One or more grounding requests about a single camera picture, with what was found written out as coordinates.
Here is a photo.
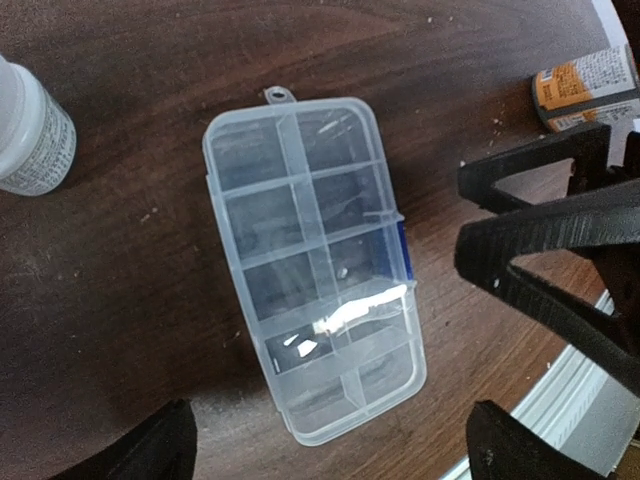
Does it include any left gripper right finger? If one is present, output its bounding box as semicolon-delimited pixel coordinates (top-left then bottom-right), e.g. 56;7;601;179
466;401;639;479

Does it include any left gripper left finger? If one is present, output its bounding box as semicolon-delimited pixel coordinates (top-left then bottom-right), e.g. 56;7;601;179
105;399;196;479

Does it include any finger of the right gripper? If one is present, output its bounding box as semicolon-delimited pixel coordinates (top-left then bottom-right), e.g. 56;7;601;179
454;180;639;394
457;122;639;214

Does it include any grey capped orange label bottle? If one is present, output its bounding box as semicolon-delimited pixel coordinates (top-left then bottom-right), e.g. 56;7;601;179
531;45;639;132

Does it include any clear plastic pill organizer box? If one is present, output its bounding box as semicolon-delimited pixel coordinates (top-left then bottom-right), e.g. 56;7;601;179
202;86;427;447

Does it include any small white pill bottle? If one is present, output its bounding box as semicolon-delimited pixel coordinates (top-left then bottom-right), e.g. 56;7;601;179
1;58;77;197

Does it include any front aluminium rail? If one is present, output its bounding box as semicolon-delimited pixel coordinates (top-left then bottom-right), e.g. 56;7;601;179
511;345;639;476

